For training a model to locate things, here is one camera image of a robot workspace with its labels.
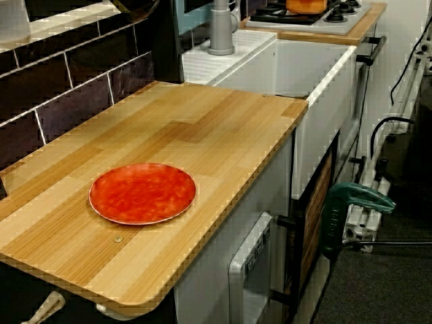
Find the red round plate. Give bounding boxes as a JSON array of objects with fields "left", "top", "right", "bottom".
[{"left": 88, "top": 163, "right": 197, "bottom": 226}]

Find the black framed wooden slat door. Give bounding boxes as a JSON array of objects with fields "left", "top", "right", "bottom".
[{"left": 290, "top": 130, "right": 340, "bottom": 324}]

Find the white dishwasher door panel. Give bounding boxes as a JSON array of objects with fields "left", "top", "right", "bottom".
[{"left": 227, "top": 211, "right": 273, "bottom": 324}]

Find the white toy sink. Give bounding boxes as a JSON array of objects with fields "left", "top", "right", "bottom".
[{"left": 182, "top": 29, "right": 358, "bottom": 200}]

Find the white kitchen cabinet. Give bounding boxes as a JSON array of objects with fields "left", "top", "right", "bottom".
[{"left": 173, "top": 134, "right": 293, "bottom": 324}]

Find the grey toy faucet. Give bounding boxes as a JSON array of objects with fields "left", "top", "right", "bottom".
[{"left": 206, "top": 0, "right": 239, "bottom": 57}]

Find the green clamp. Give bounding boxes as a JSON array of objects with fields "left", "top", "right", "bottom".
[{"left": 319, "top": 182, "right": 396, "bottom": 257}]

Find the white toy oven cabinet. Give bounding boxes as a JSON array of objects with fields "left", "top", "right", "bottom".
[{"left": 337, "top": 23, "right": 381, "bottom": 185}]

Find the black burner grate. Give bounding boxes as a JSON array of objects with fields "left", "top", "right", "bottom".
[{"left": 249, "top": 0, "right": 342, "bottom": 25}]

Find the dark tile backsplash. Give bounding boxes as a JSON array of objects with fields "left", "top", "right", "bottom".
[{"left": 0, "top": 16, "right": 156, "bottom": 169}]

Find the orange pot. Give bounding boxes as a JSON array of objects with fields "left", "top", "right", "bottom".
[{"left": 285, "top": 0, "right": 328, "bottom": 15}]

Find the grey toy stove top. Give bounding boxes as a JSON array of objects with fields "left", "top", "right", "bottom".
[{"left": 244, "top": 0, "right": 372, "bottom": 36}]

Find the light wooden shelf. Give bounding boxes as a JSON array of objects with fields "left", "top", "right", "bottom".
[{"left": 0, "top": 0, "right": 159, "bottom": 53}]

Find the white container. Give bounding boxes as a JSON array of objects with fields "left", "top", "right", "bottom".
[{"left": 0, "top": 0, "right": 32, "bottom": 48}]

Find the black cabinet bar handle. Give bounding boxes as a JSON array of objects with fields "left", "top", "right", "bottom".
[
  {"left": 276, "top": 215, "right": 304, "bottom": 234},
  {"left": 269, "top": 290, "right": 298, "bottom": 308}
]

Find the dark vertical post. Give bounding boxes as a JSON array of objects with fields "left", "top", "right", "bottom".
[{"left": 150, "top": 0, "right": 185, "bottom": 85}]

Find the white aluminium frame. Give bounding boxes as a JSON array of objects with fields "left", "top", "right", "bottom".
[{"left": 342, "top": 43, "right": 432, "bottom": 254}]

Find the looped black cable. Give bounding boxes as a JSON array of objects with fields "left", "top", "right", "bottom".
[{"left": 370, "top": 116, "right": 414, "bottom": 159}]

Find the white bracket under counter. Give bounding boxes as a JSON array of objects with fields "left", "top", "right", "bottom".
[{"left": 95, "top": 302, "right": 136, "bottom": 321}]

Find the black oven bar handle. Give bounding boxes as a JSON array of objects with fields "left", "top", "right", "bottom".
[{"left": 356, "top": 35, "right": 387, "bottom": 67}]

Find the thin black hanging cable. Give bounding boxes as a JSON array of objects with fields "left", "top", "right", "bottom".
[{"left": 390, "top": 20, "right": 432, "bottom": 105}]

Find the white wooden handle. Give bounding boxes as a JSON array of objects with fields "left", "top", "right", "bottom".
[{"left": 20, "top": 290, "right": 65, "bottom": 324}]

